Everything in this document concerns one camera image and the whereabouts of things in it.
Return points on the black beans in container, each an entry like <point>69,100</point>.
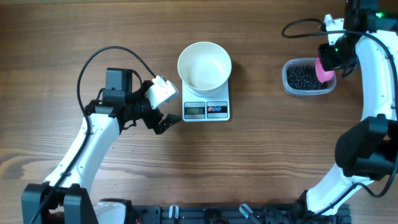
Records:
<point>304,78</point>

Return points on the clear plastic container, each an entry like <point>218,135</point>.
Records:
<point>303,62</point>

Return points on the white bowl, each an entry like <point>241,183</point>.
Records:
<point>204,67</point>

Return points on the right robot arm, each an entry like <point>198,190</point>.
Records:
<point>367,152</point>

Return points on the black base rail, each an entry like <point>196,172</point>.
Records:
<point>269,214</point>

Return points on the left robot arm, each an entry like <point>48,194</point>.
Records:
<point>63,197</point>

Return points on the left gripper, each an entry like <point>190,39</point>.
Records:
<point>156,116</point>

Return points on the white digital kitchen scale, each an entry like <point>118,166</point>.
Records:
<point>202,108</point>

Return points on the pink scoop blue handle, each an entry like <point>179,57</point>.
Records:
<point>322,75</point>

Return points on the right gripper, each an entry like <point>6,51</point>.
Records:
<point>329,61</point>

